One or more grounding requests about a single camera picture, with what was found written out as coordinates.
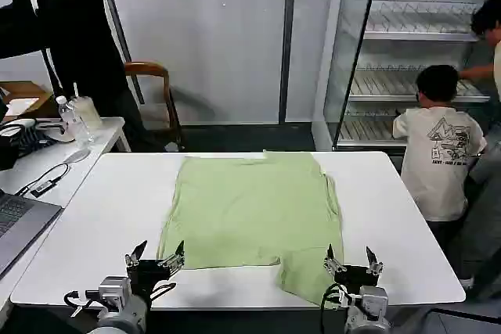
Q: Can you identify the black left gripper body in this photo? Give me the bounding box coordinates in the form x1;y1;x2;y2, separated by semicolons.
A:
126;258;179;295

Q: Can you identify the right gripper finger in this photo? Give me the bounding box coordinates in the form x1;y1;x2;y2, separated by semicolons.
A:
323;243;346;274
365;246;385;275

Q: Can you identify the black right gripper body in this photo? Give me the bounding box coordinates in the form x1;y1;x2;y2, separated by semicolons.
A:
332;264;379;296

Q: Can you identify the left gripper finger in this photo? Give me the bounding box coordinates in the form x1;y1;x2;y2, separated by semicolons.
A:
157;240;186;273
124;239;148;269

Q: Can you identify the light green shirt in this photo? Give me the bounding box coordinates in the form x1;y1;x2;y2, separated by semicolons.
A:
156;149;345;306

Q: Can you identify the white work table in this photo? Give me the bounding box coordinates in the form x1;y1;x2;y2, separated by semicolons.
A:
9;150;467;312

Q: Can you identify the grey computer mouse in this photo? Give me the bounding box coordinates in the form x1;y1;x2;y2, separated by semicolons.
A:
62;149;92;164

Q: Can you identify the grey laptop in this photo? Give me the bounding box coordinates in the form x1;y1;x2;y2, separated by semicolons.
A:
0;189;64;277

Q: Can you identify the white side desk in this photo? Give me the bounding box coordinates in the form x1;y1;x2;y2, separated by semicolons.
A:
0;116;132;284

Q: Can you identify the person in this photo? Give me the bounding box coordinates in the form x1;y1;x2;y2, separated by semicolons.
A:
391;63;488;257
457;0;501;292
0;0;168;153

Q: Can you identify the white round device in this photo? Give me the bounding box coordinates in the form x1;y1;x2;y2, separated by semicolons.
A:
35;119;78;144

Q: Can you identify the clear plastic water bottle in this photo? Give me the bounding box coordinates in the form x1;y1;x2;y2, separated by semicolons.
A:
55;95;96;144

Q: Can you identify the white cup with straw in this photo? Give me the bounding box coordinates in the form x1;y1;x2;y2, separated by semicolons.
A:
71;82;103;131

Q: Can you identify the black patterned pad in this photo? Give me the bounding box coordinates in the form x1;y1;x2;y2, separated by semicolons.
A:
0;126;58;171

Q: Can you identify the wooden armchair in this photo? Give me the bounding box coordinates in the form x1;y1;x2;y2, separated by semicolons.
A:
124;60;185;152

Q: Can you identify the cardboard box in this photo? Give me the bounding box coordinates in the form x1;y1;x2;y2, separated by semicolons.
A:
0;80;60;120

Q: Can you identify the glass display cabinet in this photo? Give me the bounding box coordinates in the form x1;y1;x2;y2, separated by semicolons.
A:
312;0;501;157

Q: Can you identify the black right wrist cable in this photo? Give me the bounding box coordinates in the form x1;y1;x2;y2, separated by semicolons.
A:
319;282;348;334

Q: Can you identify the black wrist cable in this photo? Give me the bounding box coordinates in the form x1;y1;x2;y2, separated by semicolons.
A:
63;279;178;318
319;282;348;334

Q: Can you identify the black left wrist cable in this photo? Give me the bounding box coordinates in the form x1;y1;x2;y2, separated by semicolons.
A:
63;279;178;318

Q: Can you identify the black adapter with cable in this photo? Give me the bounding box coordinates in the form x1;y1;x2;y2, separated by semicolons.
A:
14;162;70;199

